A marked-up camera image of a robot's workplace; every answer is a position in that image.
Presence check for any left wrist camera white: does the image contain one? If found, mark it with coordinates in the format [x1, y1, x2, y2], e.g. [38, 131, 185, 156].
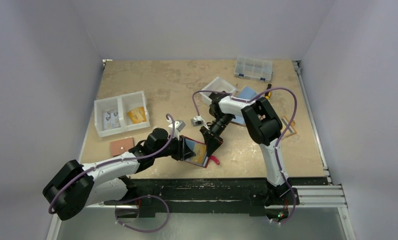
[168, 120, 186, 135]

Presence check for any open tan card holder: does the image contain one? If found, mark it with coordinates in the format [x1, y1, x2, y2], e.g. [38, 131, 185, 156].
[280, 116, 297, 139]

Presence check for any white two-compartment bin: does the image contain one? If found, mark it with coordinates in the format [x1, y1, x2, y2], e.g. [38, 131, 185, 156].
[94, 91, 150, 138]

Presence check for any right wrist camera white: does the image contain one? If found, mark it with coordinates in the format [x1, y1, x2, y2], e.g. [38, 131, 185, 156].
[191, 115, 208, 129]

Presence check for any purple cable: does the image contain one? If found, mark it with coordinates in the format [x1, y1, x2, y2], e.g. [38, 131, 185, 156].
[48, 113, 176, 234]
[191, 87, 299, 227]

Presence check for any grey card in bin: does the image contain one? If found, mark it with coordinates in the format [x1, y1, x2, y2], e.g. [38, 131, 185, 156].
[102, 109, 120, 131]

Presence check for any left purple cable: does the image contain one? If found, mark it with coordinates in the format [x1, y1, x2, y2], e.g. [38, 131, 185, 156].
[48, 113, 176, 234]

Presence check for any small white square bin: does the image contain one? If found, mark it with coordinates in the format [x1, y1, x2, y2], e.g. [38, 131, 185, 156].
[200, 76, 238, 105]

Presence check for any closed pink-brown card holder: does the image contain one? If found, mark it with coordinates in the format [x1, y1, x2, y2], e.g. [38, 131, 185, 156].
[109, 137, 134, 157]

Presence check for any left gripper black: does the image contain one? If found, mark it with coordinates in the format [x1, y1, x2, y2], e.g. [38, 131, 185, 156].
[153, 132, 195, 161]

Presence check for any clear plastic organizer box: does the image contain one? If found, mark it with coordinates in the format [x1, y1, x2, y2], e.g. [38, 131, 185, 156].
[234, 55, 273, 82]

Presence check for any gold VIP card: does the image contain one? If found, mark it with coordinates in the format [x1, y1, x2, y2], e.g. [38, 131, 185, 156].
[191, 143, 207, 165]

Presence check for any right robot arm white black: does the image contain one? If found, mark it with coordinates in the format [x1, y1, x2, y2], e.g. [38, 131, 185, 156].
[200, 92, 299, 206]

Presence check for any orange card in bin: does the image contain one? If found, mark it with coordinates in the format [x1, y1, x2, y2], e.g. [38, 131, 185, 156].
[127, 106, 147, 124]

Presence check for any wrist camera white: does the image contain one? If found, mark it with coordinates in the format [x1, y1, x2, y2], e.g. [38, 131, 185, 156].
[191, 115, 208, 129]
[168, 120, 186, 135]

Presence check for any aluminium frame rail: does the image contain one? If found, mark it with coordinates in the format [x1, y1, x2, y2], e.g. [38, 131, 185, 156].
[292, 166, 348, 208]

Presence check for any red card holder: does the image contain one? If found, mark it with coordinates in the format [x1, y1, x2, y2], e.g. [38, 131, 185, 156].
[183, 136, 220, 168]

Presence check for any open brown card holder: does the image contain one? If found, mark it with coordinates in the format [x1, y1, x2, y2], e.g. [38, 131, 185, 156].
[230, 115, 246, 127]

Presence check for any open blue card holder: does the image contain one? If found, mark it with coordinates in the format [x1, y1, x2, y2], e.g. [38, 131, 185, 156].
[236, 86, 258, 100]

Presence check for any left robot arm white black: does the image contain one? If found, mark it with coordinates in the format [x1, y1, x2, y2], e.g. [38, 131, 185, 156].
[42, 128, 196, 221]

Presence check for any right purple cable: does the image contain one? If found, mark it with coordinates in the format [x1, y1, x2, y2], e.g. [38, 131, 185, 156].
[191, 87, 299, 227]

